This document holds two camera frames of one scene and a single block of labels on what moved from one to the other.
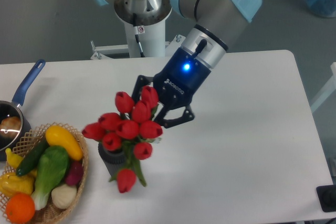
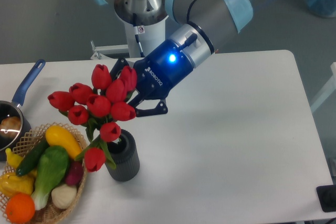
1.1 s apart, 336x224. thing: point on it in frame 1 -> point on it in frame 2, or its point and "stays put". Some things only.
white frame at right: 330,88 stays put
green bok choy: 52,165 stays put
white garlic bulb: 62,196 stays put
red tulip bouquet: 131,129 -> 98,106
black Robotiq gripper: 185,73 -> 156,73
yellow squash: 56,136 stays put
